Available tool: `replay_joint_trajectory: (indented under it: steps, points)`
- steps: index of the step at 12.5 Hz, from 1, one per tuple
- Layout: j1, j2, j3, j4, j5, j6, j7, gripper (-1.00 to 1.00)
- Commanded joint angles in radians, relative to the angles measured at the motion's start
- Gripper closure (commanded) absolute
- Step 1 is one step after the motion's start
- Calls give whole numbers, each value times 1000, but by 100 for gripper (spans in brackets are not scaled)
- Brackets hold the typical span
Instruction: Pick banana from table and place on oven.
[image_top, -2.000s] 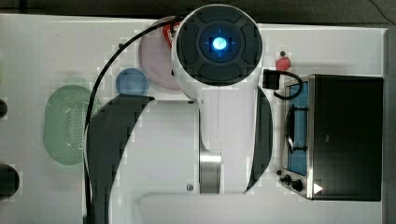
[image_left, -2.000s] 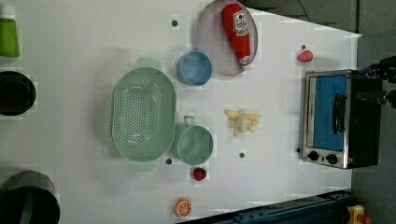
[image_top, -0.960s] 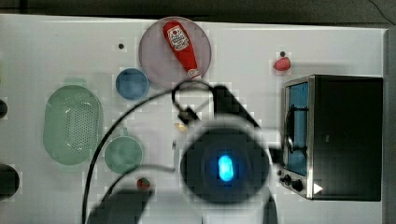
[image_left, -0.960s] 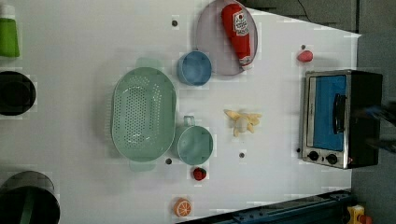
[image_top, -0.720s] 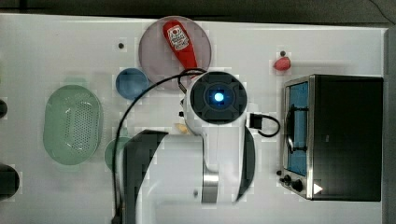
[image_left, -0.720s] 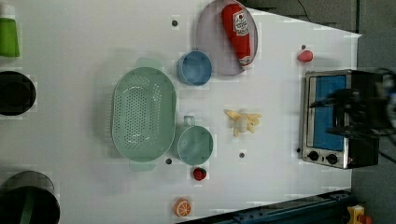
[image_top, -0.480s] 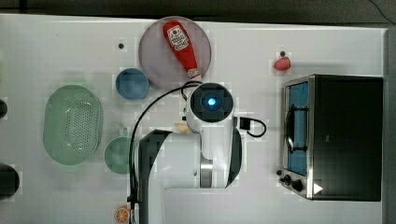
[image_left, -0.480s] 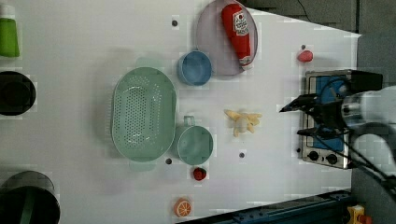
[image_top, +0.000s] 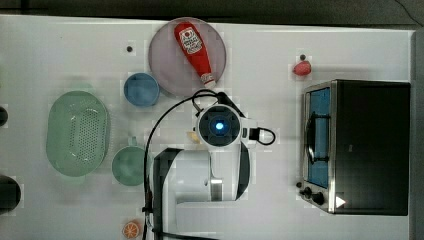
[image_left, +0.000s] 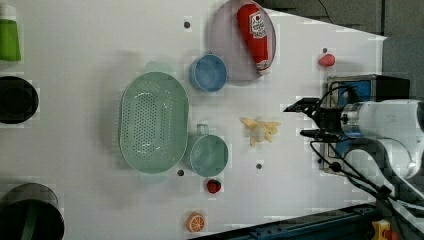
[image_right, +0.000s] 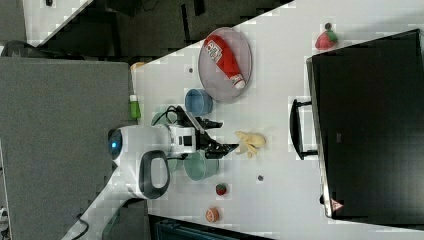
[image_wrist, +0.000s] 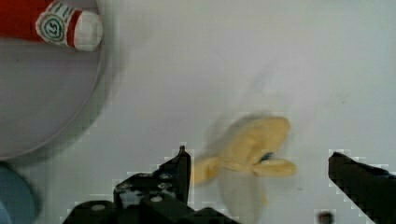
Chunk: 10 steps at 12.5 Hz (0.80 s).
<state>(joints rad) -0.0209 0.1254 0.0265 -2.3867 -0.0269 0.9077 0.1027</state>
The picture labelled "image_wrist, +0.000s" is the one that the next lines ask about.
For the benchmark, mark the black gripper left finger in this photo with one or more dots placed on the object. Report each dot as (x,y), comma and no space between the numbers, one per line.
(159,197)

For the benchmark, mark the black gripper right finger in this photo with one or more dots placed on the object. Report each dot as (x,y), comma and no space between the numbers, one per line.
(372,189)

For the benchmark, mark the blue round bowl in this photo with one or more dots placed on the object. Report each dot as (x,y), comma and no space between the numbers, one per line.
(17,201)

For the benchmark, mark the pink round plate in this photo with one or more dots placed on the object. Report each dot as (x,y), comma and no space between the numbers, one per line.
(43,88)

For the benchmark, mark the red ketchup bottle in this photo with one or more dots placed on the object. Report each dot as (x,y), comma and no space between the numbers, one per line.
(51,21)

